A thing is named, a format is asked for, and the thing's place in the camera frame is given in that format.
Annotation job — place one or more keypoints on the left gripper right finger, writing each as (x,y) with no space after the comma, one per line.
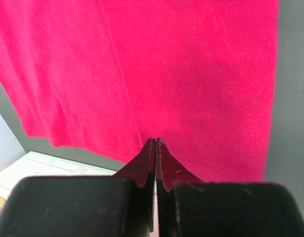
(189,207)

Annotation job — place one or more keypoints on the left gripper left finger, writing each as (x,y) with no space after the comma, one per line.
(120,205)

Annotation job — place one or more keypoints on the red t shirt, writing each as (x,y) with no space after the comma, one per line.
(106,75)

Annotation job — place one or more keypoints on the white file organizer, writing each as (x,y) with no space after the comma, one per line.
(34,164)

